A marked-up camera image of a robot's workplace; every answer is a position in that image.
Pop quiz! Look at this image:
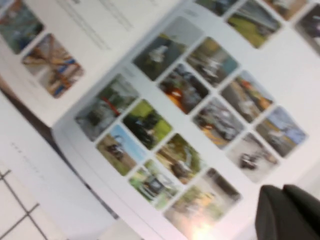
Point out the white black-grid tablecloth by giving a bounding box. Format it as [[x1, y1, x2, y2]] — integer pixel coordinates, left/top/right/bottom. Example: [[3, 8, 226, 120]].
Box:
[[0, 159, 176, 240]]

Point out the brochure book with photos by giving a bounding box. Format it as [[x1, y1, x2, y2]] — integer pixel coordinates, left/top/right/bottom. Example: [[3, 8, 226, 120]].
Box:
[[0, 0, 320, 240]]

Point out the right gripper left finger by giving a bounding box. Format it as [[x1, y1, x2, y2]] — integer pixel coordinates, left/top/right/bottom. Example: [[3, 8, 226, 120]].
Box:
[[254, 184, 305, 240]]

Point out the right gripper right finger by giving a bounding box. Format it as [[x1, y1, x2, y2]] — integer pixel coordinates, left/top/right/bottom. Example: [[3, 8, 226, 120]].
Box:
[[283, 183, 320, 240]]

